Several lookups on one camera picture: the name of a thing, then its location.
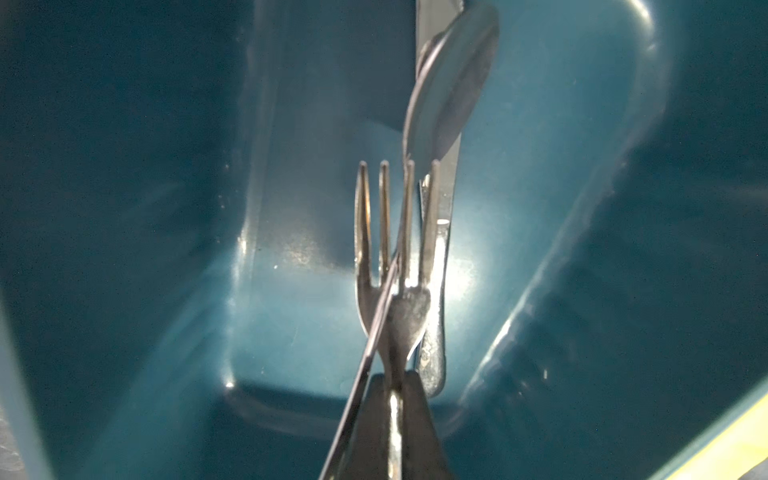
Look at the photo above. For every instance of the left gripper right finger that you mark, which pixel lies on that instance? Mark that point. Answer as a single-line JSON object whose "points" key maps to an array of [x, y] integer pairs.
{"points": [[423, 456]]}

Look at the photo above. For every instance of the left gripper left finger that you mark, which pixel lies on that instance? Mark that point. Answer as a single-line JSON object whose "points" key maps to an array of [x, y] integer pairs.
{"points": [[366, 457]]}

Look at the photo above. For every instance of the silver fork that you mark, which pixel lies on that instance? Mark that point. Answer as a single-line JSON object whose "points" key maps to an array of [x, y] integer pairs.
{"points": [[394, 311]]}

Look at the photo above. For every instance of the teal plastic tray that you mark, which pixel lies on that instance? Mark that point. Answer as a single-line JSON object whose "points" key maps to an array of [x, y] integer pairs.
{"points": [[177, 261]]}

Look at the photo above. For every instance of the silver knife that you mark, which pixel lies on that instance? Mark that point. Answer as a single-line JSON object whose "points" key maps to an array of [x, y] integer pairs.
{"points": [[432, 17]]}

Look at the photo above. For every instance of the silver spoon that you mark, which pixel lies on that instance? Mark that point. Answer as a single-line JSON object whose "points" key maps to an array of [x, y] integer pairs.
{"points": [[448, 84]]}

